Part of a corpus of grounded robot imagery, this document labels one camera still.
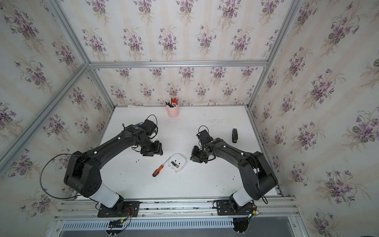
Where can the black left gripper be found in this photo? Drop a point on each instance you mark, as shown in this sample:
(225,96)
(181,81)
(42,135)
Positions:
(157,149)

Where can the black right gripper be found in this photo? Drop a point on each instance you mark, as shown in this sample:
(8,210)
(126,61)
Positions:
(194,157)

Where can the orange handled screwdriver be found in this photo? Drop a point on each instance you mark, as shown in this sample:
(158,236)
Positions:
(158,170)

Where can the white square alarm clock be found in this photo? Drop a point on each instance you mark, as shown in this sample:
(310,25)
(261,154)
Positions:
(178,159)

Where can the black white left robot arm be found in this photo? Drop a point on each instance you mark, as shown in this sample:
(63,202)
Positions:
(83,171)

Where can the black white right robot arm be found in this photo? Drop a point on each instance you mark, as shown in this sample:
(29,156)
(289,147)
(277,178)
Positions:
(256,173)

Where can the small black remote device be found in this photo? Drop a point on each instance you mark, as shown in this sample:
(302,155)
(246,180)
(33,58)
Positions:
(234,135)

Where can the pink pen cup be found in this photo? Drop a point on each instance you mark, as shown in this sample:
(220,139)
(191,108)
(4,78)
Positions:
(173,112)

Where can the red and black pens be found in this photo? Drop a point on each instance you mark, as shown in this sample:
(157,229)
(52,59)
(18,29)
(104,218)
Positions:
(172,102)

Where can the white ventilation grille strip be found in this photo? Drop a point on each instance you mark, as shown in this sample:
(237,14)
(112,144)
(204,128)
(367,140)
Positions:
(150,224)

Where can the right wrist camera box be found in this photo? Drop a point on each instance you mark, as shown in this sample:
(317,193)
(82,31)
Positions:
(204,137)

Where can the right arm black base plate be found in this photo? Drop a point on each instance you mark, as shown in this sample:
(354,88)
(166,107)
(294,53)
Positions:
(228,207)

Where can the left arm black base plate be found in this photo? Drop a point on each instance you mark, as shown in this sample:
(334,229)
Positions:
(121,209)

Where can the aluminium front rail frame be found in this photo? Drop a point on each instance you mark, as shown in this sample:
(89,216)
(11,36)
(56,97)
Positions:
(180,208)

